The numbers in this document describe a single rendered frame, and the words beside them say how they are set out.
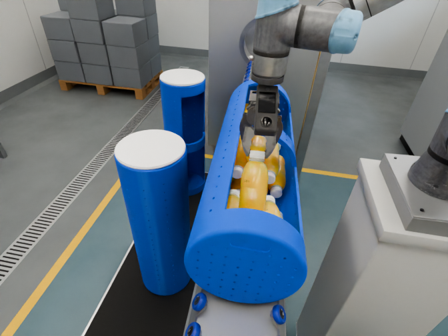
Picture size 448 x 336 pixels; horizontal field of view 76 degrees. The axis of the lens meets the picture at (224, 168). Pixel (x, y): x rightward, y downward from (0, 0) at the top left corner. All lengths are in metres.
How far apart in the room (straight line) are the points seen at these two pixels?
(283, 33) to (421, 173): 0.52
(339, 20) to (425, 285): 0.76
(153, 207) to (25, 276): 1.26
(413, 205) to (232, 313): 0.53
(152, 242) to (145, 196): 0.28
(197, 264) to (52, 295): 1.51
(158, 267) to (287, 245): 1.00
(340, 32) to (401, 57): 5.40
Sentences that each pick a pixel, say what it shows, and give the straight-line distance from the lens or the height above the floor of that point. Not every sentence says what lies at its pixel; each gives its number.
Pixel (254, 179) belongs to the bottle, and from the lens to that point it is 0.70.
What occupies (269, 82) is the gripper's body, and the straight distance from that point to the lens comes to 0.63.
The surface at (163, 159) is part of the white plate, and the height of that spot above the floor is 1.04.
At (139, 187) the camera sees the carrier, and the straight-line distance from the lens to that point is 1.15.
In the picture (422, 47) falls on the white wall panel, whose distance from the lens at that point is 6.04.
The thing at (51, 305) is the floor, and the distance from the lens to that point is 2.10.
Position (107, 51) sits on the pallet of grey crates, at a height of 0.59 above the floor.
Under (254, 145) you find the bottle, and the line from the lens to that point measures 0.95.
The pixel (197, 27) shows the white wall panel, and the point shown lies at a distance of 5.75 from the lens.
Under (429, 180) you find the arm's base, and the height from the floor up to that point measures 1.24.
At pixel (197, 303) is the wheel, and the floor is 0.97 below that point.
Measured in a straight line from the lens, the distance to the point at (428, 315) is 1.19.
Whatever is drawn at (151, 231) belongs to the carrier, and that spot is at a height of 0.69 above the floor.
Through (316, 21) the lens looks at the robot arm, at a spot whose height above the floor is 1.59.
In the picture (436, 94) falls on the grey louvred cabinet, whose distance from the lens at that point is 3.39.
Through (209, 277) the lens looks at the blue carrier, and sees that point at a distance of 0.75.
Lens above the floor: 1.68
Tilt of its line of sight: 37 degrees down
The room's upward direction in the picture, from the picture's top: 3 degrees clockwise
